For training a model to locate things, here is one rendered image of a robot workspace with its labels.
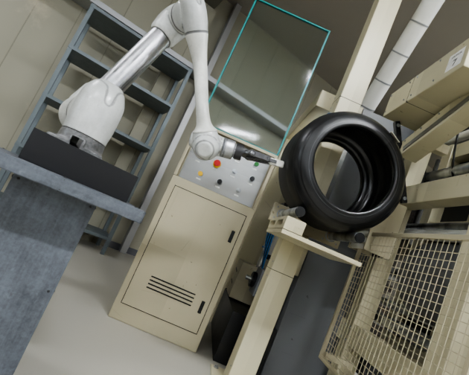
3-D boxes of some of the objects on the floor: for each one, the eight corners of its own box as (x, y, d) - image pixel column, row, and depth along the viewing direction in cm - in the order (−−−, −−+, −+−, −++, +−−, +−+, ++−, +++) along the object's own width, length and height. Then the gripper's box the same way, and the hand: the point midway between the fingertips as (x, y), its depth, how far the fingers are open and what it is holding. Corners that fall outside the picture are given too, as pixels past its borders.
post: (221, 375, 180) (378, -12, 216) (244, 385, 180) (397, -3, 216) (222, 386, 167) (388, -28, 203) (247, 396, 167) (409, -18, 203)
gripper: (237, 139, 151) (288, 154, 152) (235, 146, 164) (282, 160, 165) (233, 155, 150) (284, 170, 151) (231, 161, 163) (278, 174, 164)
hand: (276, 162), depth 158 cm, fingers closed
